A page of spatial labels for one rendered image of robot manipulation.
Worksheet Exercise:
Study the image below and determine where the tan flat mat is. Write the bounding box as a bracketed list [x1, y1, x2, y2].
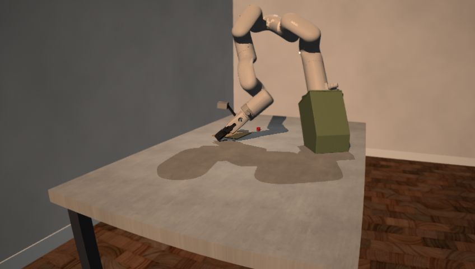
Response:
[224, 131, 251, 140]

